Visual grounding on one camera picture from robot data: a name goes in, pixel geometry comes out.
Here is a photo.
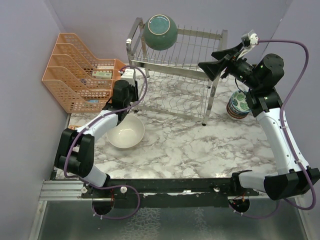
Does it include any green patterned small bowl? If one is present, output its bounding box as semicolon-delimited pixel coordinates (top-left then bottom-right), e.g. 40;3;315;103
228;90;251;114

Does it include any large cream ceramic bowl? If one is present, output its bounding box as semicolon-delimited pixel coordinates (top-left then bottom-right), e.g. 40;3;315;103
106;114;145;149

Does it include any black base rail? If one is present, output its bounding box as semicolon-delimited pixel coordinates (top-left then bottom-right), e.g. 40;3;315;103
81;176;261;210

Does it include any large teal ceramic bowl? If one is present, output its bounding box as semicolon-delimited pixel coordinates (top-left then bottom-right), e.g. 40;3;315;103
143;14;178;51

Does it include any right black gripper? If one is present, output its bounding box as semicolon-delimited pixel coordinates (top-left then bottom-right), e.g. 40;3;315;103
199;42;261;90

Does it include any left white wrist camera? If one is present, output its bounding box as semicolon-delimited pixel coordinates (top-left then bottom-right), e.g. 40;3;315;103
120;68;136;86

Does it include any aluminium frame rail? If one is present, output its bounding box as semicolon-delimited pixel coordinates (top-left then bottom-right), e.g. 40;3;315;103
39;180;84;201

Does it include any steel two-tier dish rack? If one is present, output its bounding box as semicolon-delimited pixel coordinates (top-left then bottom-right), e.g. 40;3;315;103
126;17;228;126

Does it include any green white box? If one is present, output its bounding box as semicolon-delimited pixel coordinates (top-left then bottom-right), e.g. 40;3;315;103
92;71;113;80

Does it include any orange snack packet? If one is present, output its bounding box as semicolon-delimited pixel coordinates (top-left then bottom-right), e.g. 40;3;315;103
68;125;81;130

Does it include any orange plastic file organizer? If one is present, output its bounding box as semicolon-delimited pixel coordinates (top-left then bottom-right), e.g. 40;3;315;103
42;33;125;114

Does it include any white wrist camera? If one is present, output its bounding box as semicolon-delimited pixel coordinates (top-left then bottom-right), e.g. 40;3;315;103
120;68;136;86
235;30;259;60

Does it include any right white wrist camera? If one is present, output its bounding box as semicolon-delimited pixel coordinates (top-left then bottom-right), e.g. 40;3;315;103
235;30;259;60

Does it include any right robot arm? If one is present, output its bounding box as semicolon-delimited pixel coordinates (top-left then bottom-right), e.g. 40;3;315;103
198;44;320;201

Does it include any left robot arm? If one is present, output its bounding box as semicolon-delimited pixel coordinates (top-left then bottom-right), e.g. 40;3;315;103
54;80;139;198

